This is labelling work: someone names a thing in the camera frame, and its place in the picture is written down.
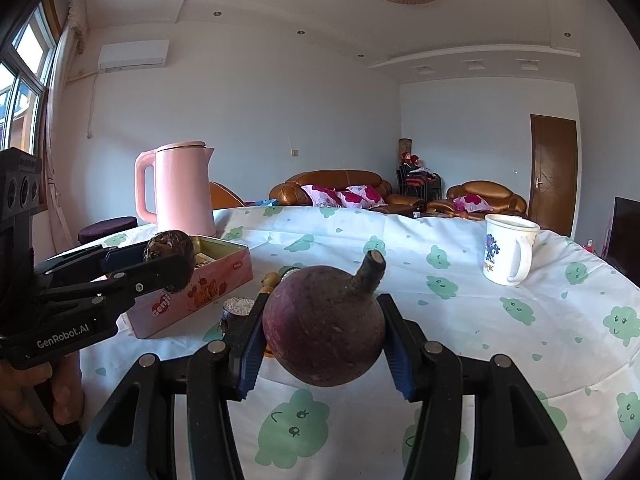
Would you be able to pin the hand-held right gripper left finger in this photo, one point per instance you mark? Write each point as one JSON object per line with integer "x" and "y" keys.
{"x": 250, "y": 360}

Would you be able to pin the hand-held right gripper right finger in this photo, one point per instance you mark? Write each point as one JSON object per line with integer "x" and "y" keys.
{"x": 400, "y": 365}

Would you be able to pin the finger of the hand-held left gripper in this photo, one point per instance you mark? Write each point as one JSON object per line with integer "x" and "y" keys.
{"x": 125, "y": 258}
{"x": 160, "y": 272}

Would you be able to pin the brown water chestnut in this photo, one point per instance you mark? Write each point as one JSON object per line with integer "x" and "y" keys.
{"x": 172, "y": 242}

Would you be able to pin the pink tin box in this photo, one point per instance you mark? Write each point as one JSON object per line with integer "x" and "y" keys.
{"x": 200, "y": 292}

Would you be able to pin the purple radish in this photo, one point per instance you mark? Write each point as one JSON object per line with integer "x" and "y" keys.
{"x": 320, "y": 325}

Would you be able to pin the person's left hand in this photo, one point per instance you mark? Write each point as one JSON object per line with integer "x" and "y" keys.
{"x": 62, "y": 390}

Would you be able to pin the dark purple stool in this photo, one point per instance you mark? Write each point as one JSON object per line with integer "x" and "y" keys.
{"x": 107, "y": 227}

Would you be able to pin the green cloud print tablecloth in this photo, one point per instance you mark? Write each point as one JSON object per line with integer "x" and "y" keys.
{"x": 450, "y": 340}

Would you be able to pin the pink electric kettle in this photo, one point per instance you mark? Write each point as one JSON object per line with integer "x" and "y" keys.
{"x": 182, "y": 190}

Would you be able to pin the orange leather chair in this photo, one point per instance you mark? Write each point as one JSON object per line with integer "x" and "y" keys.
{"x": 225, "y": 195}

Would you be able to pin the blue cloth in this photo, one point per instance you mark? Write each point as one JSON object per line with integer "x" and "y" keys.
{"x": 262, "y": 202}

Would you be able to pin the white printed mug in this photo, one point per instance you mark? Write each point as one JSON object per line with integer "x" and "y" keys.
{"x": 500, "y": 255}

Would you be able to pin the pale curtain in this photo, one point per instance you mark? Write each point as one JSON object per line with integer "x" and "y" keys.
{"x": 62, "y": 110}

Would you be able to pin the pink floral pillow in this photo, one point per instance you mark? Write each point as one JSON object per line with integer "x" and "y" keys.
{"x": 472, "y": 204}
{"x": 320, "y": 195}
{"x": 362, "y": 196}

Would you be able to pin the stack of dark chairs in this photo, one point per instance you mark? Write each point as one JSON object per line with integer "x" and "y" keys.
{"x": 417, "y": 180}

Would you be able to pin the brown leather armchair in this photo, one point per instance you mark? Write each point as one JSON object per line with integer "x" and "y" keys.
{"x": 480, "y": 189}

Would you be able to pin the brown leather sofa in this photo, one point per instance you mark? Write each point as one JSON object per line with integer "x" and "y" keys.
{"x": 345, "y": 178}

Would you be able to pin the window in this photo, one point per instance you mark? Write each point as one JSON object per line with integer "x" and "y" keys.
{"x": 25, "y": 85}

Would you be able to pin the white air conditioner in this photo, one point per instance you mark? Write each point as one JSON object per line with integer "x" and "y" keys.
{"x": 132, "y": 55}

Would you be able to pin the brown wooden door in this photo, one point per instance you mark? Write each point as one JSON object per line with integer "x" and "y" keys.
{"x": 554, "y": 175}

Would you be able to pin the black television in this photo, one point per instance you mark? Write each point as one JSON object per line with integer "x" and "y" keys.
{"x": 627, "y": 235}

